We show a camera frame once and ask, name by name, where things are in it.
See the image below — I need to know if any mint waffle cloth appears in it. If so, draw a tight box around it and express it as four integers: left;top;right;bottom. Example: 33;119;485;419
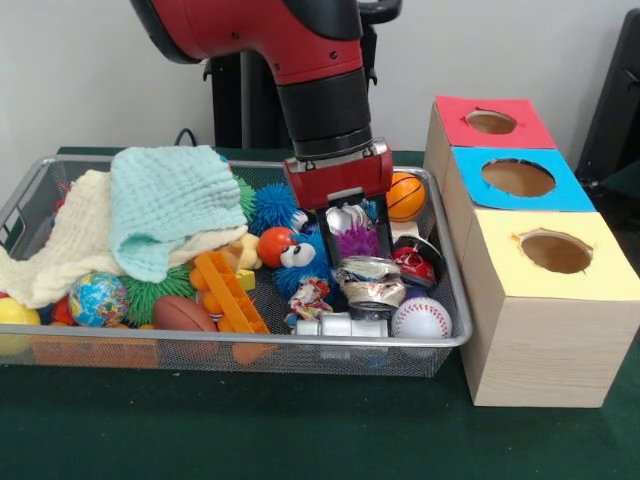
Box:
108;144;249;284

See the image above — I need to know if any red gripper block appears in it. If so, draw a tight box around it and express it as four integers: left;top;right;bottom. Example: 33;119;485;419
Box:
284;148;396;267

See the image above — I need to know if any cream waffle cloth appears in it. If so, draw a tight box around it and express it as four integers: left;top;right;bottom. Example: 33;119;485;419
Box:
0;168;250;310

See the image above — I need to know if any dark green side-table cloth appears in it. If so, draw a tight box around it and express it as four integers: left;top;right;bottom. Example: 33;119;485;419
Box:
597;159;640;204

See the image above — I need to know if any small red ball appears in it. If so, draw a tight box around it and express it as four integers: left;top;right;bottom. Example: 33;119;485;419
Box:
257;226;300;270

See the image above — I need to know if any white toy baseball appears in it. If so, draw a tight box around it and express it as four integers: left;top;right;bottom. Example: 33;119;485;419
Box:
390;297;454;340

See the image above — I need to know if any wooden box with three holes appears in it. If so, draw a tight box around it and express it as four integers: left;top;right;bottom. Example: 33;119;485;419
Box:
422;94;640;409

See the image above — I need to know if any orange plastic building brick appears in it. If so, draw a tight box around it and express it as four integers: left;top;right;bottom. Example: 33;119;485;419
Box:
189;249;271;335

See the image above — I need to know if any blue spiky toy with eyes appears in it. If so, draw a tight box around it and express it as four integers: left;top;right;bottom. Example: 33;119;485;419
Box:
272;227;346;301

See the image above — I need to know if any dark green table cloth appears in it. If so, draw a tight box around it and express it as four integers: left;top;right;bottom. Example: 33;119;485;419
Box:
0;145;640;480

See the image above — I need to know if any brown toy football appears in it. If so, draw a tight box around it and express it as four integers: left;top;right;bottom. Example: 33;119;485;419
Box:
153;295;220;332

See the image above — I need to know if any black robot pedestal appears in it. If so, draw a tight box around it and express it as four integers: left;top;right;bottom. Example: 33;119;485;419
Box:
202;0;404;151

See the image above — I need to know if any shallow silver mesh bin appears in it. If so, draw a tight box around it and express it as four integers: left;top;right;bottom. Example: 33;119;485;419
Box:
0;153;474;376

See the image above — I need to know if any blue spiky rubber ball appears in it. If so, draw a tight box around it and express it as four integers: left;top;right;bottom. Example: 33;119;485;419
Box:
248;182;302;236

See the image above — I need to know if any silver drink can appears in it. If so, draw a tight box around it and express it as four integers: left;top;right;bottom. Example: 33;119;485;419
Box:
324;202;374;235

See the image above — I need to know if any globe print ball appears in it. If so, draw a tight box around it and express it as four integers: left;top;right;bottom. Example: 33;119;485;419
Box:
67;272;131;329

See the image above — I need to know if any black upright panel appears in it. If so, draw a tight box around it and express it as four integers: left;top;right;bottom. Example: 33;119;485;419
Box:
574;7;640;176

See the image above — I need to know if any orange toy basketball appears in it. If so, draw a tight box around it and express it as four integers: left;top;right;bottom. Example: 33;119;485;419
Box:
384;172;427;223

